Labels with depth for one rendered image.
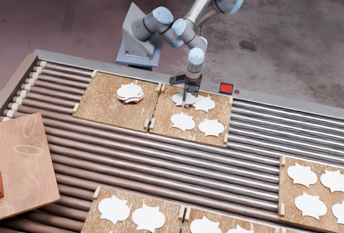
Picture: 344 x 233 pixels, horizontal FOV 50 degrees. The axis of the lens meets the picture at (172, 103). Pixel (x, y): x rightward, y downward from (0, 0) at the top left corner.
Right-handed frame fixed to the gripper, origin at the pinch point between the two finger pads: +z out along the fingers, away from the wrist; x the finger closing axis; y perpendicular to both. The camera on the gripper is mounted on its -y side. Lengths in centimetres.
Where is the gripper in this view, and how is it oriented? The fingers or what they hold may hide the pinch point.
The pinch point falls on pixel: (184, 99)
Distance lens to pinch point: 207.9
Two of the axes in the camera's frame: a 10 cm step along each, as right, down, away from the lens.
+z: -1.0, 6.5, 7.5
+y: 9.8, 2.1, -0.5
